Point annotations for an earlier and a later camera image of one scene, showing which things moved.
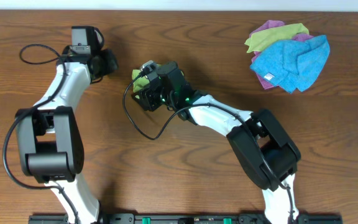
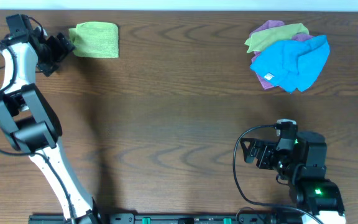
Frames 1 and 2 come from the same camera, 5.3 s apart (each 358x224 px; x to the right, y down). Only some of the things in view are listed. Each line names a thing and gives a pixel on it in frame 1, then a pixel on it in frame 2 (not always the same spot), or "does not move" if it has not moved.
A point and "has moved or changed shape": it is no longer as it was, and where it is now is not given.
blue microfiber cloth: [293, 65] does not move
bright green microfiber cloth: [141, 83] has moved or changed shape
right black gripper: [145, 97] to [260, 153]
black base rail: [188, 218] does not move
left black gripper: [81, 58] to [58, 50]
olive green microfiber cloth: [258, 40] does not move
